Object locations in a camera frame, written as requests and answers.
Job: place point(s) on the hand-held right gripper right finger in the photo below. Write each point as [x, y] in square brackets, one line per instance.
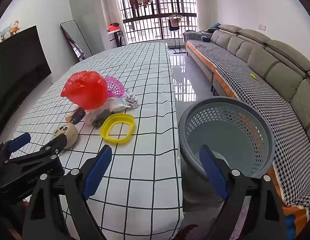
[212, 172]

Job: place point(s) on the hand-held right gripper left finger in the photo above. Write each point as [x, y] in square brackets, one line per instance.
[97, 172]

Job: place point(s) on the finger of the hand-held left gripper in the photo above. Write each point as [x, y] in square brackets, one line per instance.
[19, 140]
[53, 143]

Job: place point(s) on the beige round soft toy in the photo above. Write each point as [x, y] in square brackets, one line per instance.
[70, 132]

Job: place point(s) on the dark small toy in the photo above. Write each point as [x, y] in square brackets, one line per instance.
[77, 115]

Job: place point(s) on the yellow oval plastic frame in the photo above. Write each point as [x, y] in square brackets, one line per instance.
[105, 127]

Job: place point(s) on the grey perforated plastic basket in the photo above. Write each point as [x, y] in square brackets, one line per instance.
[245, 120]

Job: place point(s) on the red plastic bag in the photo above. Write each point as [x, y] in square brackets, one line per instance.
[85, 90]

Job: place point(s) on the white and blue packet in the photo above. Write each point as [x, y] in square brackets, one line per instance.
[116, 105]

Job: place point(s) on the pink plastic shuttlecock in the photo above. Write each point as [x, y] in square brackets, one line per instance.
[115, 87]

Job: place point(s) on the black television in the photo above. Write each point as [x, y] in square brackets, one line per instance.
[17, 67]

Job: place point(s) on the houndstooth sofa cover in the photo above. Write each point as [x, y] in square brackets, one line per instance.
[245, 72]

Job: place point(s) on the white checked tablecloth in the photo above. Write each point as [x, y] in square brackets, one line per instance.
[145, 75]

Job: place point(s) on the standing mirror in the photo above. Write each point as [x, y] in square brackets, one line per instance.
[77, 37]

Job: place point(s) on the orange and white plush toy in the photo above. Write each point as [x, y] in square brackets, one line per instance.
[15, 28]

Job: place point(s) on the grey fabric sofa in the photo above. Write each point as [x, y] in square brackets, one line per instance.
[270, 62]

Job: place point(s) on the orange bag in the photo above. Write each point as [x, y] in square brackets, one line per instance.
[113, 27]

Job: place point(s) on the dark blue item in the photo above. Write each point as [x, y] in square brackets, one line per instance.
[205, 39]

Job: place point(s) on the black garment stand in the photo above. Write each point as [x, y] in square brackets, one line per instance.
[175, 42]

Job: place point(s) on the teal cloth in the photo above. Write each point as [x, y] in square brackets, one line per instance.
[216, 25]

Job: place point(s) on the brown hanging garment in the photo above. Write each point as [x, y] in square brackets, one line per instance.
[174, 23]

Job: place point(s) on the black window grille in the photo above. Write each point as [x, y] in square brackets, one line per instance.
[145, 20]

